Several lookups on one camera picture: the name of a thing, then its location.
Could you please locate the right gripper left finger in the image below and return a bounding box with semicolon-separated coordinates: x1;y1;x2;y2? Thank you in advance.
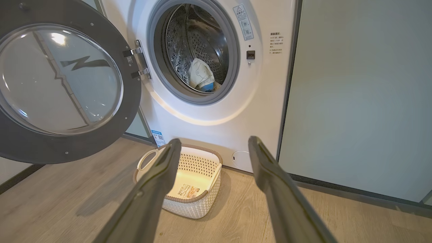
93;138;182;243

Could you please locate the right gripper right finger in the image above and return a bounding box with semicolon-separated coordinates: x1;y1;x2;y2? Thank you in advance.
248;136;339;243

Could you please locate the round dark glass washer door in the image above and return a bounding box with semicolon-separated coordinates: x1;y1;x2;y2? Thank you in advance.
0;0;142;165

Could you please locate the cream garment with blue patches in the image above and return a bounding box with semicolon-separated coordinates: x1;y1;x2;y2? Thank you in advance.
188;58;216;92

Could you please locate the white front-load washing machine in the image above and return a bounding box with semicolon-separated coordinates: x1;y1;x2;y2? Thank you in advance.
101;0;298;173

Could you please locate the metal door hinge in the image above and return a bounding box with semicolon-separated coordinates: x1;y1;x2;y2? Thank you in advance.
123;39;152;80

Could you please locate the stainless steel washing machine drum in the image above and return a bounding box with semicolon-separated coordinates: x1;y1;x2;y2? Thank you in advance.
165;3;231;96

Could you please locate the paper label in basket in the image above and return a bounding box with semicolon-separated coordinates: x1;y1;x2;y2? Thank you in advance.
177;184;201;199

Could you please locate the white perforated laundry basket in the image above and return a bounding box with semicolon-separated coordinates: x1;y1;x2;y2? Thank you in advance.
133;144;223;219

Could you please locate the blue energy label sticker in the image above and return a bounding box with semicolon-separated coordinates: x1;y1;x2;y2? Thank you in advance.
151;130;166;147

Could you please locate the round white filter cover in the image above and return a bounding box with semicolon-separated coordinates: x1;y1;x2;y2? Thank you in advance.
232;151;252;168

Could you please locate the black cabinet plinth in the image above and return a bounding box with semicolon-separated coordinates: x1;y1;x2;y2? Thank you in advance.
289;173;432;219

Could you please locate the small text sticker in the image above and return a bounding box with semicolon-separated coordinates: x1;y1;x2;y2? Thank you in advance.
269;32;285;55

